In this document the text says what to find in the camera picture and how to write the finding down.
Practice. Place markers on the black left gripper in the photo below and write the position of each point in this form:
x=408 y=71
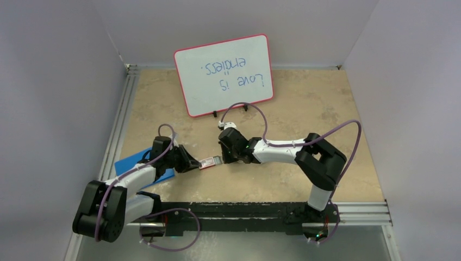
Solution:
x=187 y=162

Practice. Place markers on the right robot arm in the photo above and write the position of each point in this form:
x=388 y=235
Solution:
x=321 y=162

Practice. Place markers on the red white staple box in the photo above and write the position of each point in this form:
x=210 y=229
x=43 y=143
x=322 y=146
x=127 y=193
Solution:
x=210 y=162

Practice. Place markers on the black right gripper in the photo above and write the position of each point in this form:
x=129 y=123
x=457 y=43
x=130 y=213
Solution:
x=227 y=160

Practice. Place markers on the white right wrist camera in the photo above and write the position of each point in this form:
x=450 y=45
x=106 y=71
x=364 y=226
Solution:
x=224 y=125

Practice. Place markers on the white board with pink frame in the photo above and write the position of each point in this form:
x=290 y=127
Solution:
x=216 y=75

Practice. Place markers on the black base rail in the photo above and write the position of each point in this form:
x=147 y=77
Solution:
x=291 y=218

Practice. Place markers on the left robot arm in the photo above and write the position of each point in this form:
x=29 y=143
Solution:
x=107 y=206

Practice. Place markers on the aluminium frame rail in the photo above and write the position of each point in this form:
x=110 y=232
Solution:
x=305 y=101

